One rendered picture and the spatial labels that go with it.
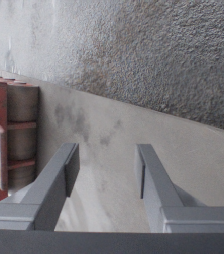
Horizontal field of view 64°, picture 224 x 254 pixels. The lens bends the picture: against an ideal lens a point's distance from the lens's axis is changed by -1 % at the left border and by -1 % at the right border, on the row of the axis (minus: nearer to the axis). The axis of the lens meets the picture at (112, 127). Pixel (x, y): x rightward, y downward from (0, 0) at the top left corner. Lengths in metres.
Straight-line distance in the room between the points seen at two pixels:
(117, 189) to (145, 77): 0.17
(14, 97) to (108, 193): 0.30
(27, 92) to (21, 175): 0.22
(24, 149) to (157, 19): 0.41
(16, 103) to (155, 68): 0.33
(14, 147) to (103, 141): 0.27
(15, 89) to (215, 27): 0.39
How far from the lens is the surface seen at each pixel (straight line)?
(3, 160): 0.41
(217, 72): 0.21
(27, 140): 0.50
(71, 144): 0.15
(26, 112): 0.48
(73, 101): 0.36
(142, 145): 0.15
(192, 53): 0.23
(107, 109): 0.28
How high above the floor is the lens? 0.20
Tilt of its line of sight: 44 degrees down
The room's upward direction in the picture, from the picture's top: 96 degrees counter-clockwise
